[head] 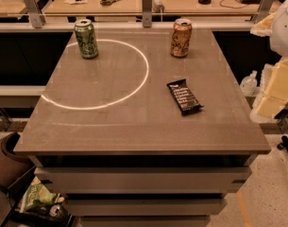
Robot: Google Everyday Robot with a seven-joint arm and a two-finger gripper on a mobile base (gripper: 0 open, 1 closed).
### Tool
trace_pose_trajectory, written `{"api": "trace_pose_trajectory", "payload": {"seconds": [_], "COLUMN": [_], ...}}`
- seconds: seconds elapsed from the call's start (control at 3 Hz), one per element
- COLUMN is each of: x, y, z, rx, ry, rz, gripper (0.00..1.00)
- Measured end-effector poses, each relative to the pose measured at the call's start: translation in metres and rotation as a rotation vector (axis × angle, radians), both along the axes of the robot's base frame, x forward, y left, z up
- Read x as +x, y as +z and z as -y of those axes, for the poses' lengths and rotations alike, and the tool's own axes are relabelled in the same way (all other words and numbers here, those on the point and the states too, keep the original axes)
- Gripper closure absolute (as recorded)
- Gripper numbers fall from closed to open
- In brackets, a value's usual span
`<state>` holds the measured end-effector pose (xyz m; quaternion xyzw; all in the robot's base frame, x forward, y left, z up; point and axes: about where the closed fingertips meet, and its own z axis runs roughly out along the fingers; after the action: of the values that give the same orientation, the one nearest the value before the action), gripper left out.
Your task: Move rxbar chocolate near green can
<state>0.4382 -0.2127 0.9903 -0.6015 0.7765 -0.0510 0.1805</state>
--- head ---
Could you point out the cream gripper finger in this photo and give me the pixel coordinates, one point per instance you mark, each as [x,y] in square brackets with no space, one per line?
[273,94]
[263,28]

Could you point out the black rxbar chocolate bar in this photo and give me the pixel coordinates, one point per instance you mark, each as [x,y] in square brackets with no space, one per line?
[184,97]

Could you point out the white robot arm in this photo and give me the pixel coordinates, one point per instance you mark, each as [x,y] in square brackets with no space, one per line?
[279,37]

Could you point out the orange soda can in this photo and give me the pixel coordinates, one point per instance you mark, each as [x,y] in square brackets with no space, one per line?
[181,37]

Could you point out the green soda can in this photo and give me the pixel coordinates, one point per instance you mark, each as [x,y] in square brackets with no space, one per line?
[86,40]

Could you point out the crushed can in bin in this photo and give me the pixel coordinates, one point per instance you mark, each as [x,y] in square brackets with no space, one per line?
[57,211]

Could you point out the clear plastic bottle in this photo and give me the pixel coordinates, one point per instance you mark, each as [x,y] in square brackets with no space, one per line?
[249,84]

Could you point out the white power strip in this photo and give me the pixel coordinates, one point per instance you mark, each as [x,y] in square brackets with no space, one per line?
[157,6]

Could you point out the scissors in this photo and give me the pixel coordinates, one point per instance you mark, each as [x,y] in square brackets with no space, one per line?
[108,2]

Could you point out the grey drawer cabinet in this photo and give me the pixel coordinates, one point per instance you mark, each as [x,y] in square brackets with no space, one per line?
[145,189]

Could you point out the green chip bag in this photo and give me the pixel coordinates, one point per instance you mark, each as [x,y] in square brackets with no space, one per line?
[38,198]

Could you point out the right metal bracket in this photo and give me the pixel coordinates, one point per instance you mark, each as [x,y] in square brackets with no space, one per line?
[263,11]

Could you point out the metal bracket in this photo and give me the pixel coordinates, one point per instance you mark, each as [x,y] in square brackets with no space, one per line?
[263,11]
[147,13]
[35,14]

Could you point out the middle metal bracket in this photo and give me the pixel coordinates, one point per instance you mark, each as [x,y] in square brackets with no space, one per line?
[147,13]

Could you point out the left metal bracket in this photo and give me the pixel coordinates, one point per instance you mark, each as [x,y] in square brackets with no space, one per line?
[35,14]

